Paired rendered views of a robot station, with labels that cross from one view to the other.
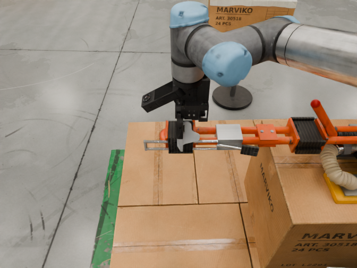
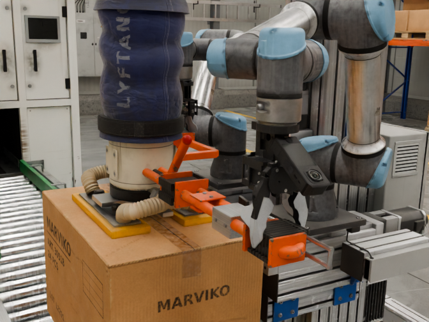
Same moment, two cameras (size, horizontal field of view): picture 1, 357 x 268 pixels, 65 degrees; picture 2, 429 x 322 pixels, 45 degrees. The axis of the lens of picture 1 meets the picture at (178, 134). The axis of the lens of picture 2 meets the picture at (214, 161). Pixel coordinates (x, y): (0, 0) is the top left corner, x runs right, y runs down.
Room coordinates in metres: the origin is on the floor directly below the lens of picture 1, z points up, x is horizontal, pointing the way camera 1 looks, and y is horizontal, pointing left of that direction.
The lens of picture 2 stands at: (1.07, 0.66, 1.54)
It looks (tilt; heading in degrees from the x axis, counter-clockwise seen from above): 13 degrees down; 239
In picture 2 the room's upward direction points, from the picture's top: 1 degrees clockwise
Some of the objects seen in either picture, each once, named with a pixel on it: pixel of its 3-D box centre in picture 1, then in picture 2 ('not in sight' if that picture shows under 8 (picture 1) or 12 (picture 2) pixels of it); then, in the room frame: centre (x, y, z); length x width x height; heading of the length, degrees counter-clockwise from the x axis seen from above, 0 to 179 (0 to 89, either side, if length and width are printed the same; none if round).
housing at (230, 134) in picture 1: (228, 136); (233, 220); (0.55, -0.14, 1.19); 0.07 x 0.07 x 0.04; 0
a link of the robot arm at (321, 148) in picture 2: not in sight; (318, 158); (0.06, -0.45, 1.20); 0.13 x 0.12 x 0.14; 120
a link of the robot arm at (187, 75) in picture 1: (187, 66); (277, 110); (0.55, -0.02, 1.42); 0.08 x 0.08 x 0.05
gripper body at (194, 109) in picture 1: (190, 95); (273, 157); (0.54, -0.03, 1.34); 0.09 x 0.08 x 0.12; 90
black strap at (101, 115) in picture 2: not in sight; (142, 122); (0.54, -0.60, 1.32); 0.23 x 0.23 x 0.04
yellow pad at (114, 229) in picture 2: not in sight; (107, 206); (0.64, -0.61, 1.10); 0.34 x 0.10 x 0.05; 90
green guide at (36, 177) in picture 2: not in sight; (57, 190); (0.32, -2.50, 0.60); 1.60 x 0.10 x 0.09; 92
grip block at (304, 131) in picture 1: (304, 135); (183, 188); (0.55, -0.36, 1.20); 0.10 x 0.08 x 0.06; 0
